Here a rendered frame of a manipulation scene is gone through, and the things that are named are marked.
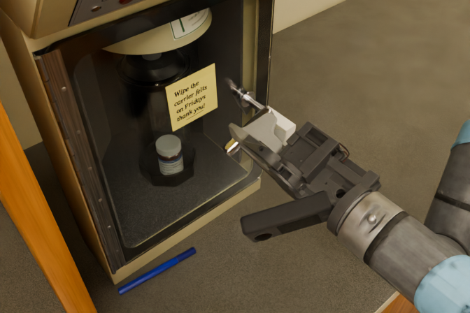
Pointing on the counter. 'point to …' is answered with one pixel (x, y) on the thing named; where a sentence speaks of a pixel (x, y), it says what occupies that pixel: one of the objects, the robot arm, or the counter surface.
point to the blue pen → (156, 271)
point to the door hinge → (67, 141)
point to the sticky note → (192, 97)
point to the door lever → (247, 121)
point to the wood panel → (38, 223)
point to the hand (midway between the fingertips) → (235, 137)
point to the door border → (81, 153)
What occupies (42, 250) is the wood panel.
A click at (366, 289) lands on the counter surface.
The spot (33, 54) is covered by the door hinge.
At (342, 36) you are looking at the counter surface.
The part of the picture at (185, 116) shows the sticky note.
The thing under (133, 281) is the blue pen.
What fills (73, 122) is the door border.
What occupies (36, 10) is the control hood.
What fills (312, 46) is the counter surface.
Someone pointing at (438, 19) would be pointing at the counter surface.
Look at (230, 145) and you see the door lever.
